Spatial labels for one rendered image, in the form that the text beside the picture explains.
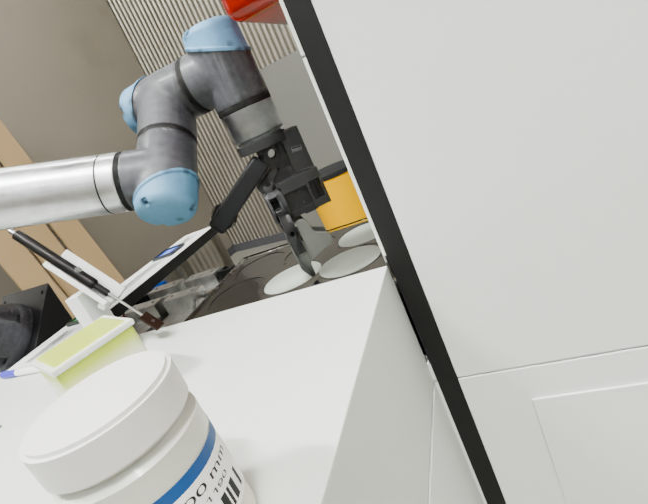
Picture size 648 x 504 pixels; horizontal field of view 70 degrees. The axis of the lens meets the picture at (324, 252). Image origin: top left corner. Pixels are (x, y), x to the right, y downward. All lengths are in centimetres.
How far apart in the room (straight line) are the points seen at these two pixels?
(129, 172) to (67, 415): 40
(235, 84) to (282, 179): 14
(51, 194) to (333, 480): 48
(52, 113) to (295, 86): 193
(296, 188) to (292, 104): 326
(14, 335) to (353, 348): 92
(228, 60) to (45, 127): 371
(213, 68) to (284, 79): 329
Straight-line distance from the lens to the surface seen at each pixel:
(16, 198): 65
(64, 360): 44
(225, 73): 62
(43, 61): 454
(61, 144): 429
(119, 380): 24
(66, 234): 371
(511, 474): 62
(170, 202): 57
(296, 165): 64
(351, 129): 42
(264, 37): 414
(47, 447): 23
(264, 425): 32
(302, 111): 384
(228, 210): 63
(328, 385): 32
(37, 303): 120
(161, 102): 65
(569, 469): 61
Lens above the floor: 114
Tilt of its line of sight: 18 degrees down
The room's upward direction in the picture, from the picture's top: 24 degrees counter-clockwise
